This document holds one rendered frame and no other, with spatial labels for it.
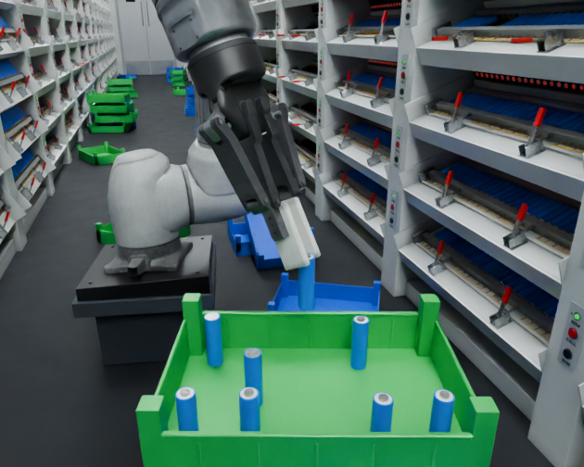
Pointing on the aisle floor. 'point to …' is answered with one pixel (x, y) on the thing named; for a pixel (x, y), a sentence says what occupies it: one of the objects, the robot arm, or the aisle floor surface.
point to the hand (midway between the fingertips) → (291, 233)
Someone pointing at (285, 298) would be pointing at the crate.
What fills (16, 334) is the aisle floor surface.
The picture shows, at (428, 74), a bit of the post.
